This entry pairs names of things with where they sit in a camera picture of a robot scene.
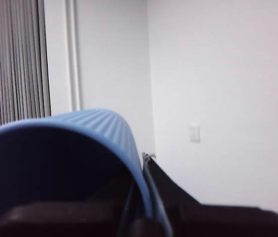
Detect grey vertical window blinds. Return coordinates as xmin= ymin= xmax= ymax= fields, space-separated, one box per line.
xmin=0 ymin=0 xmax=52 ymax=135

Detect white vertical wall trim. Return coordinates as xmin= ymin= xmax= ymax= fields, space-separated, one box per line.
xmin=64 ymin=0 xmax=82 ymax=112

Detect blue ribbed plastic cup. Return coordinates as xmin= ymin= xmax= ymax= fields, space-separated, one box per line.
xmin=0 ymin=107 xmax=154 ymax=237

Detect white wall socket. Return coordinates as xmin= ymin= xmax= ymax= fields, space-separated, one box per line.
xmin=189 ymin=124 xmax=201 ymax=143

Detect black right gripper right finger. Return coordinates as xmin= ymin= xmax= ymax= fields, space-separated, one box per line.
xmin=142 ymin=152 xmax=278 ymax=237

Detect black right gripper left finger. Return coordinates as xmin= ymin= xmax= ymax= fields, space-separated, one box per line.
xmin=0 ymin=172 xmax=137 ymax=237

